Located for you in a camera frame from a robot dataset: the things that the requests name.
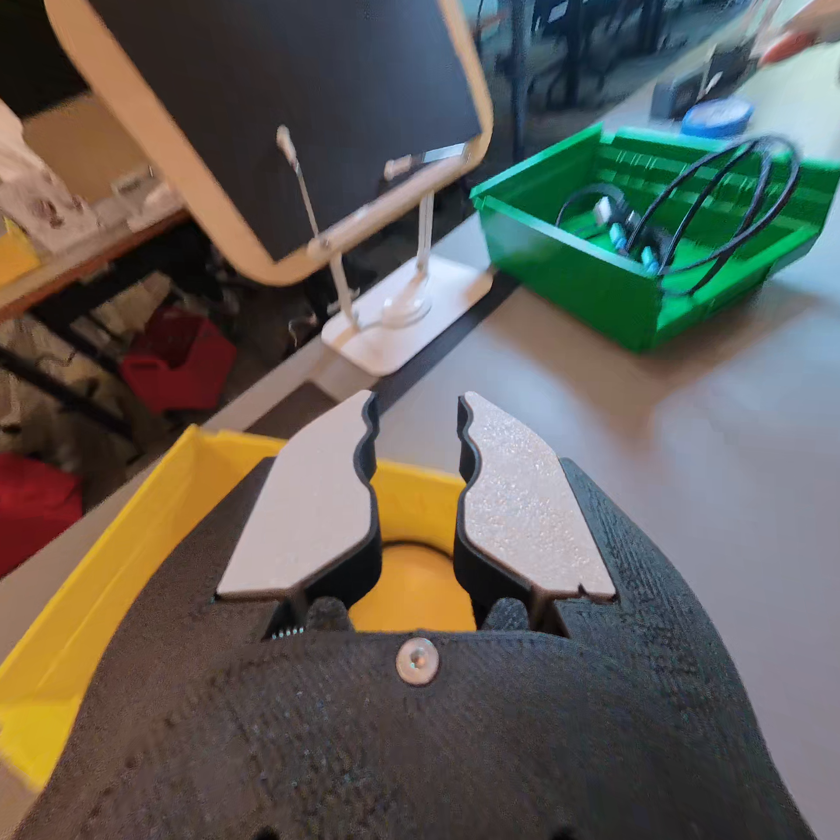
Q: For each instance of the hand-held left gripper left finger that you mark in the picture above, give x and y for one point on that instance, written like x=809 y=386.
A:
x=308 y=512

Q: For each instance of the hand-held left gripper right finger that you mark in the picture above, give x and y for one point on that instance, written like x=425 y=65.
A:
x=525 y=512

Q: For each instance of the green storage bin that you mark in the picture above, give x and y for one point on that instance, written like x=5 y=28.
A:
x=590 y=295

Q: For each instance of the yellow storage bin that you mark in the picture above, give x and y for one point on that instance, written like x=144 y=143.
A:
x=79 y=623

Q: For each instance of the red storage bin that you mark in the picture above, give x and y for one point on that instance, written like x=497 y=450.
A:
x=33 y=512
x=177 y=367

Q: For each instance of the wooden workbench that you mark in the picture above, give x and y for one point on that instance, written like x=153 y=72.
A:
x=98 y=262

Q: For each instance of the black board with pale rim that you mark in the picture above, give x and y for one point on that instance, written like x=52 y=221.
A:
x=295 y=98

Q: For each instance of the blue round lid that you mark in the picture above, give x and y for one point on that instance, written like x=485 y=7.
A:
x=715 y=119

